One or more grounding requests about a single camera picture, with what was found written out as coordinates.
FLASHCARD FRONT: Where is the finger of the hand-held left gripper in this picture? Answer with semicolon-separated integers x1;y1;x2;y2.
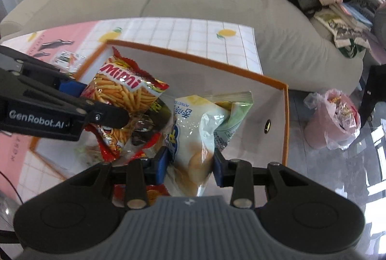
0;46;89;98
0;68;131;128

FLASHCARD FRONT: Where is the orange cardboard box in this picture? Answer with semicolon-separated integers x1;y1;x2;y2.
30;39;290;197

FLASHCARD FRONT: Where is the white yellow chips packet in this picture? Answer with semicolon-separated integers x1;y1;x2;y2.
164;95;233;197

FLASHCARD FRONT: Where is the white carrot print packet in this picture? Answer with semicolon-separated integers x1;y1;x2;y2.
51;51;86;67

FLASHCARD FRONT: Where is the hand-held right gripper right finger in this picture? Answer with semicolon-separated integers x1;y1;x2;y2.
213;149;314;209

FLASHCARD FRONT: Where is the black hanging garment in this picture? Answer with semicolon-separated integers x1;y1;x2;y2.
359;65;386;131

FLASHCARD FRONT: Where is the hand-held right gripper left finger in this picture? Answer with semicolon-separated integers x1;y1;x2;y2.
71;146;169;209

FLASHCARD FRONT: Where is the black yellow print packet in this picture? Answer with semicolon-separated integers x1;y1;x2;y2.
130;98;174;146

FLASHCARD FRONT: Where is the pink trash bin with bag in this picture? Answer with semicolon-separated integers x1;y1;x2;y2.
303;89;361;151

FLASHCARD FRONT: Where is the red fries snack packet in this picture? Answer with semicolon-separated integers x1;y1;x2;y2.
80;47;169;162

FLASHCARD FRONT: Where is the red cartoon snack packet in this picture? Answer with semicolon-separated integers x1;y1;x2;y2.
113;184;172;198

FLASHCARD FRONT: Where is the pale green snack packet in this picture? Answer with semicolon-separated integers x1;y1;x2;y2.
208;91;253;153

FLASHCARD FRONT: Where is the lemon print tablecloth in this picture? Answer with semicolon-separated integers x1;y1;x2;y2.
0;17;263;203

